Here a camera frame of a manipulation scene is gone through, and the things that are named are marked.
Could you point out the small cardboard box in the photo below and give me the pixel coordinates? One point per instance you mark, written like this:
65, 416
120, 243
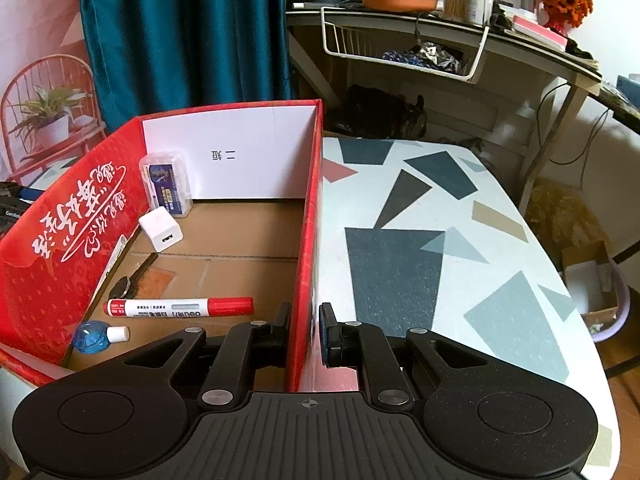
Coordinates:
583, 271

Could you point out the dark metal key with ring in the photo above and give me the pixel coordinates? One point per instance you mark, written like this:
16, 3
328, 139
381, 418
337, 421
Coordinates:
127, 286

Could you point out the red white whiteboard marker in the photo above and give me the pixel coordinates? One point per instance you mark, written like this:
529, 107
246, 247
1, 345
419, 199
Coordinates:
179, 308

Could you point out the teal curtain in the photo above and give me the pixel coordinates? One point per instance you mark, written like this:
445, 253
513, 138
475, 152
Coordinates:
151, 56

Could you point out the red strawberry cardboard box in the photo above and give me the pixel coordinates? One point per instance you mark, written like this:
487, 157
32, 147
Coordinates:
205, 203

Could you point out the pink book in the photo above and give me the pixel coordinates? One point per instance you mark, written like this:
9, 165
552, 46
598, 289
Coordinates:
539, 33

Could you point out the orange bowl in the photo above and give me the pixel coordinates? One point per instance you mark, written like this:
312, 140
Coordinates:
401, 6

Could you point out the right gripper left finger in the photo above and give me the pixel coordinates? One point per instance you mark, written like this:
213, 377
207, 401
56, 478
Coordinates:
217, 371

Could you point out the pink printed backdrop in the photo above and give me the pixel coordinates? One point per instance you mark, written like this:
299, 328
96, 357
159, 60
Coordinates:
49, 111

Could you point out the white wire basket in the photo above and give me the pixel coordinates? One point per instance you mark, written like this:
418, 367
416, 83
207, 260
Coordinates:
424, 45

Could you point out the gold card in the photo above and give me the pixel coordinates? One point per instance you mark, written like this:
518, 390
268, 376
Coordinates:
154, 283

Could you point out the white desk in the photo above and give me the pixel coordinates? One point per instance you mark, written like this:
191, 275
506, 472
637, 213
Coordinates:
440, 80

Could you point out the white charger cube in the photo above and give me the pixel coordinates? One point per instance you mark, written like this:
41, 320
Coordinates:
161, 228

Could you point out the cotton swab box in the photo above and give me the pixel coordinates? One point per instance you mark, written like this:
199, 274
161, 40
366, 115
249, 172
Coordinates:
454, 10

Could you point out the patterned tablecloth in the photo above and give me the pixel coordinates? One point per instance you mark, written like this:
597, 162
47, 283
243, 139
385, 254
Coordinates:
407, 234

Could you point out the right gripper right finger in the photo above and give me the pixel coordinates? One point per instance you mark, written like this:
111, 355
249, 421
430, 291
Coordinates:
393, 371

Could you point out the clear case with blue card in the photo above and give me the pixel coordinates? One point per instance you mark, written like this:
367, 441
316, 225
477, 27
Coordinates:
166, 182

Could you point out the blue transparent small bottle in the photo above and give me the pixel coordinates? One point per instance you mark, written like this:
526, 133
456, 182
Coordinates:
93, 337

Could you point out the lavender plastic basin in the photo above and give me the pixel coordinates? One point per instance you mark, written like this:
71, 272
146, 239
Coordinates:
611, 316

